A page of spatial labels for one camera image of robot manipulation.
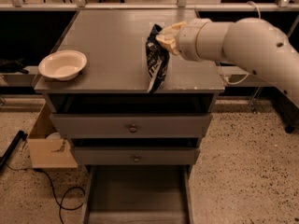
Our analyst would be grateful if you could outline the black floor cable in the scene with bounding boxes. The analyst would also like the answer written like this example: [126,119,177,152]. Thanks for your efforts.
[5,162,86,224]

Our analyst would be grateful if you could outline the grey wooden drawer cabinet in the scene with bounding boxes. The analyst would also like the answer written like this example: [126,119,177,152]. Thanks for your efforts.
[36,9,224,165]

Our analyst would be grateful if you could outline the dark cabinet at right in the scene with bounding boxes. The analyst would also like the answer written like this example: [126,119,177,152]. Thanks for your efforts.
[275,91,299,133]

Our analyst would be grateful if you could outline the black bar on floor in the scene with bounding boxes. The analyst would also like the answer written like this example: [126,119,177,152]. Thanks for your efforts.
[0,130,27,171]

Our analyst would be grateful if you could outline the blue chip bag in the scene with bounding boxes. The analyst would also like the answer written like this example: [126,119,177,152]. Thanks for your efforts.
[145,24,170,93]

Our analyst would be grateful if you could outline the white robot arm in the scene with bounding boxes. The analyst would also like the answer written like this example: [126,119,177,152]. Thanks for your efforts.
[156,18,299,106]

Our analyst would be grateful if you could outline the white cable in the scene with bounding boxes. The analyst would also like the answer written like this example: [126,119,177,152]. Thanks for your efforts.
[222,0,262,86]

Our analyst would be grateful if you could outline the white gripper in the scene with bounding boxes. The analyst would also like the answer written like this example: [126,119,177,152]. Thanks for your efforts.
[156,19,210,62]

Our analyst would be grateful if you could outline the grey top drawer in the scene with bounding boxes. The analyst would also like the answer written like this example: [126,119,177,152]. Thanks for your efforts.
[50,114,211,139]

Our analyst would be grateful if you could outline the white bowl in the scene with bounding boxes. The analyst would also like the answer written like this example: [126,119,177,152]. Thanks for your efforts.
[38,50,87,81]

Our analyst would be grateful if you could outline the grey middle drawer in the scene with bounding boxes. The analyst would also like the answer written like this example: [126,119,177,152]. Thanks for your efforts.
[71,147,200,165]

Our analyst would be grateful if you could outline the black object on rail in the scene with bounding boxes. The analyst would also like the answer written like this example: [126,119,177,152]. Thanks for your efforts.
[0,59,29,74]

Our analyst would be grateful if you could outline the cardboard box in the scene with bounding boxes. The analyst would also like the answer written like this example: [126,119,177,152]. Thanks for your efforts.
[27,105,78,168]

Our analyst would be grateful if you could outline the grey open bottom drawer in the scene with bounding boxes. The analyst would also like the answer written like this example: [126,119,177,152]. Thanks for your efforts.
[80,165,194,224]

